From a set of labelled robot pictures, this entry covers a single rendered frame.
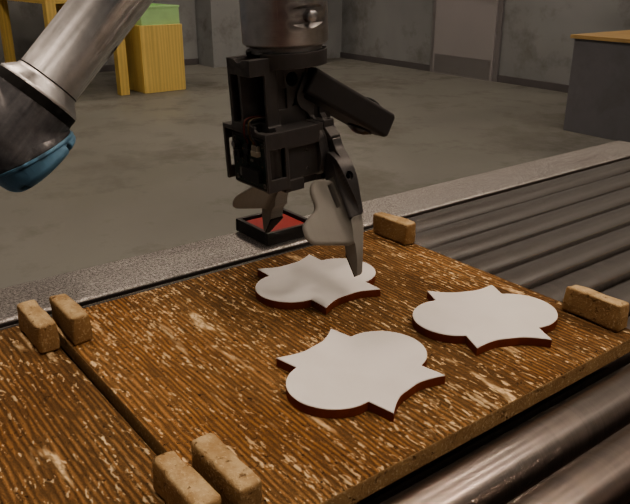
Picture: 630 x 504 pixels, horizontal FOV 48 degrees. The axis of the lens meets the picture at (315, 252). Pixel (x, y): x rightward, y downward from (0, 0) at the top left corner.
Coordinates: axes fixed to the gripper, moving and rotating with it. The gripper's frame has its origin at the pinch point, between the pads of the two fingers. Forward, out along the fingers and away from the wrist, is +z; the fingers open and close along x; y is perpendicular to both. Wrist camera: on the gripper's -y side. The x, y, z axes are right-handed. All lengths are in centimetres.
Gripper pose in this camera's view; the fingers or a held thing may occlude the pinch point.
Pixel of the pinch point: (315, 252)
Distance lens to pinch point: 71.5
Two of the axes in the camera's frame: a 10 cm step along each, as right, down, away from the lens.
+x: 6.0, 2.9, -7.4
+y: -8.0, 2.7, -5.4
